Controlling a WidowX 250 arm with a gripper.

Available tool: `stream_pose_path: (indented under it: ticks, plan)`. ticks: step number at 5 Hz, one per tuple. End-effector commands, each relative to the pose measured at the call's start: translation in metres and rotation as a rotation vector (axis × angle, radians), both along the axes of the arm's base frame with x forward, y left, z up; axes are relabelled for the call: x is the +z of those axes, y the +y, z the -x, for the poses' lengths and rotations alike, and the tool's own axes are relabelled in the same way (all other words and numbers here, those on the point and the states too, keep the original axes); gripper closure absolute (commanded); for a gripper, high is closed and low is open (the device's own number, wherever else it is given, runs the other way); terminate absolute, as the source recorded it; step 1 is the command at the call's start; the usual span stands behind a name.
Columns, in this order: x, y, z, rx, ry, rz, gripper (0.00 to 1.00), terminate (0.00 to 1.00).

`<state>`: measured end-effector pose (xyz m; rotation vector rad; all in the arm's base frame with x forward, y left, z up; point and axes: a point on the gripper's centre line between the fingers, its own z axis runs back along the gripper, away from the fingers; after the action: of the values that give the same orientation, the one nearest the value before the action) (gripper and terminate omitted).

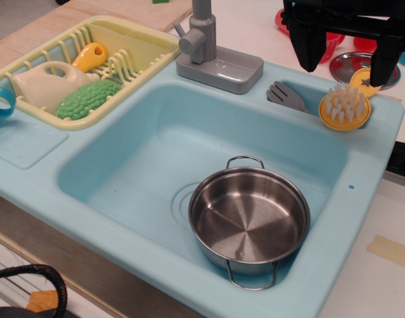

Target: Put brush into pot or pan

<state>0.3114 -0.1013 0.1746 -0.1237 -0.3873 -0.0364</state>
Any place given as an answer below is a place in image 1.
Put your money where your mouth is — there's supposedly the green block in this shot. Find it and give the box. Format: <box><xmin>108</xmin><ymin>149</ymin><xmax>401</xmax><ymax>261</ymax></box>
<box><xmin>152</xmin><ymin>0</ymin><xmax>170</xmax><ymax>4</ymax></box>

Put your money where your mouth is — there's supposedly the steel pot lid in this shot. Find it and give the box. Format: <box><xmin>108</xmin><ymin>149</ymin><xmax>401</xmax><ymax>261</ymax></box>
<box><xmin>329</xmin><ymin>52</ymin><xmax>402</xmax><ymax>90</ymax></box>

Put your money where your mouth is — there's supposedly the blue plastic cup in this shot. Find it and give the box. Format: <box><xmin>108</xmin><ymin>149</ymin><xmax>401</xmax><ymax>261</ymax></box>
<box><xmin>0</xmin><ymin>86</ymin><xmax>17</xmax><ymax>120</ymax></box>

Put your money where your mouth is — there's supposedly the red plastic cup with handle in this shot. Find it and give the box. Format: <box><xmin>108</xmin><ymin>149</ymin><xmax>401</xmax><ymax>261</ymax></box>
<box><xmin>320</xmin><ymin>32</ymin><xmax>345</xmax><ymax>64</ymax></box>

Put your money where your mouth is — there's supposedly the light blue toy sink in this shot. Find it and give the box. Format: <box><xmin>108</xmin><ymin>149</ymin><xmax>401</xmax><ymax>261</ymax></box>
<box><xmin>0</xmin><ymin>63</ymin><xmax>404</xmax><ymax>317</ymax></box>

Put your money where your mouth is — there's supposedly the yellow round dish brush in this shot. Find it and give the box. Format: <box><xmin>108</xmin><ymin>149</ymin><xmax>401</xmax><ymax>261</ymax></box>
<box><xmin>318</xmin><ymin>68</ymin><xmax>381</xmax><ymax>132</ymax></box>

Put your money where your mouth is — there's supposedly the cream plastic jug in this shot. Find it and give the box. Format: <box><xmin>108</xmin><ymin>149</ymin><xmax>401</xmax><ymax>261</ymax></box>
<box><xmin>12</xmin><ymin>61</ymin><xmax>100</xmax><ymax>113</ymax></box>

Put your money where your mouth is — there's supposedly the orange yellow plastic utensil handle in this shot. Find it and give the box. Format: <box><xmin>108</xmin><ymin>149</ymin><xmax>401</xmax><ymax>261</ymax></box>
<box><xmin>72</xmin><ymin>42</ymin><xmax>107</xmax><ymax>73</ymax></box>

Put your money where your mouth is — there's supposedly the black object at right edge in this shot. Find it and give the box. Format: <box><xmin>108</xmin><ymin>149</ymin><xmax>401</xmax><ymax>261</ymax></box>
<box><xmin>386</xmin><ymin>141</ymin><xmax>405</xmax><ymax>177</ymax></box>

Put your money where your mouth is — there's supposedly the grey toy faucet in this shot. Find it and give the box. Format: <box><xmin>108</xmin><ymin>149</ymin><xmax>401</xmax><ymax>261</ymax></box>
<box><xmin>174</xmin><ymin>1</ymin><xmax>264</xmax><ymax>94</ymax></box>

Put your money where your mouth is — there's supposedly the grey plastic fork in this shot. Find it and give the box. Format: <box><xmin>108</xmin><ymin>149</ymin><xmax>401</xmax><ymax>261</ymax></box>
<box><xmin>266</xmin><ymin>81</ymin><xmax>312</xmax><ymax>115</ymax></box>

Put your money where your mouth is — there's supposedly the black braided cable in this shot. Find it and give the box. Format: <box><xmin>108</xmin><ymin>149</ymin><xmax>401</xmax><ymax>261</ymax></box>
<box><xmin>0</xmin><ymin>264</ymin><xmax>68</xmax><ymax>318</ymax></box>

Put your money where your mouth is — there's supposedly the orange cloth piece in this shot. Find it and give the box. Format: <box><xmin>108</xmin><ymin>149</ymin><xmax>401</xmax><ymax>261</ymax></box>
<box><xmin>26</xmin><ymin>290</ymin><xmax>58</xmax><ymax>313</ymax></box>

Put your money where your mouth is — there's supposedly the pale yellow dish rack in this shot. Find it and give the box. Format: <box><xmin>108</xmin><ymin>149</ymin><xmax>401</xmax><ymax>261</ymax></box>
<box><xmin>0</xmin><ymin>16</ymin><xmax>180</xmax><ymax>131</ymax></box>

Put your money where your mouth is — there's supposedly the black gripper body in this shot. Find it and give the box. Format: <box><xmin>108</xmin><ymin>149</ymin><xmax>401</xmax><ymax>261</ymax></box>
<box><xmin>283</xmin><ymin>0</ymin><xmax>405</xmax><ymax>39</ymax></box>

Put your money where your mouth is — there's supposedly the stainless steel pot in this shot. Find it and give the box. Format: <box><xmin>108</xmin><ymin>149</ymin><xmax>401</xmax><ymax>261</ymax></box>
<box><xmin>188</xmin><ymin>156</ymin><xmax>311</xmax><ymax>290</ymax></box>

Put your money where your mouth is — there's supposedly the green bumpy toy vegetable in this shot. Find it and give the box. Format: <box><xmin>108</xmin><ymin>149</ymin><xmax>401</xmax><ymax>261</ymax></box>
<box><xmin>54</xmin><ymin>79</ymin><xmax>122</xmax><ymax>121</ymax></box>

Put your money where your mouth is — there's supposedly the red plastic tumbler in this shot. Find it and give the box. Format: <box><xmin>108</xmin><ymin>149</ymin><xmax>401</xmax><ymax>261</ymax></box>
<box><xmin>353</xmin><ymin>37</ymin><xmax>377</xmax><ymax>53</ymax></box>

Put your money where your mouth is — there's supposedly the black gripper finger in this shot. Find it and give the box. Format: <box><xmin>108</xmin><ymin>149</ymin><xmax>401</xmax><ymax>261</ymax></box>
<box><xmin>287</xmin><ymin>19</ymin><xmax>327</xmax><ymax>72</ymax></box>
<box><xmin>370</xmin><ymin>34</ymin><xmax>403</xmax><ymax>87</ymax></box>

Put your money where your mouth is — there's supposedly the red plastic cup lying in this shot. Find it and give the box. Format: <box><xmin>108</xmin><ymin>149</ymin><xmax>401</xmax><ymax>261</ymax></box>
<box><xmin>275</xmin><ymin>9</ymin><xmax>289</xmax><ymax>34</ymax></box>

